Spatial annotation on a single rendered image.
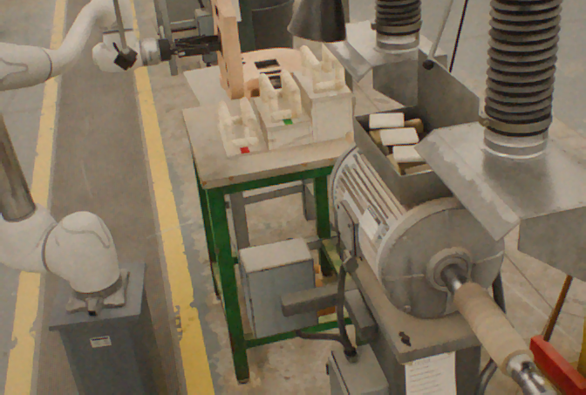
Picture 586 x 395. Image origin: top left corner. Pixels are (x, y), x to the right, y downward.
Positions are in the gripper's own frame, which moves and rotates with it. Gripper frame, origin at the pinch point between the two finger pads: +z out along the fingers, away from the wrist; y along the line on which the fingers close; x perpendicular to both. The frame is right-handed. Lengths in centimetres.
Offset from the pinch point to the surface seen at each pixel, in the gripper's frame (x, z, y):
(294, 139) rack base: -33.8, 20.5, 13.8
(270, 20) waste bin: -65, 57, -226
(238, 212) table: -83, 2, -26
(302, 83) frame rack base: -19.3, 27.7, -0.7
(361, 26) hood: 23, 28, 72
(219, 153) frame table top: -36.9, -5.5, 8.2
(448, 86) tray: 24, 31, 117
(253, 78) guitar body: -31, 16, -41
